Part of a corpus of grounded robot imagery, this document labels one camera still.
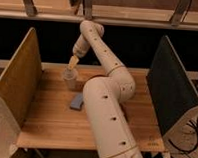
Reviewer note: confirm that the metal bracket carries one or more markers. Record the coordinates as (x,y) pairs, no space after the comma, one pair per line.
(30,9)
(180,12)
(87,9)

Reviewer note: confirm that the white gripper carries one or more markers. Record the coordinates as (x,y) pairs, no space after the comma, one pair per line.
(80,49)

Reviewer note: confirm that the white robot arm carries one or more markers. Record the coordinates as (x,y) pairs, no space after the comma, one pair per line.
(102,95)

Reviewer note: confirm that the clear plastic cup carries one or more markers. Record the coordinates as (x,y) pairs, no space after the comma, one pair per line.
(70,77)

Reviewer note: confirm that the left metal bracket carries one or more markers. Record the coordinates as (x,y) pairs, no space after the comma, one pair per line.
(30,9)

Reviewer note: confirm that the wooden shelf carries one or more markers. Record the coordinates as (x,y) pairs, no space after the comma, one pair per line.
(141,13)

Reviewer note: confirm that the right metal bracket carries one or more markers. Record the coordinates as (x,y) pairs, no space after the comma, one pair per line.
(180,12)

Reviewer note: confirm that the right dark side panel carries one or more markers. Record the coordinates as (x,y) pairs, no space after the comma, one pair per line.
(174,96)

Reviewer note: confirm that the blue sponge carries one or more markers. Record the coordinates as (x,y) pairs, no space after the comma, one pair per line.
(77,101)

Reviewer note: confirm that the middle metal bracket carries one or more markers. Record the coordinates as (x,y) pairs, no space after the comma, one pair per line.
(87,9)

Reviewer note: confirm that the left wooden side panel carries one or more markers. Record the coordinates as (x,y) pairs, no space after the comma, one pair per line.
(19,80)

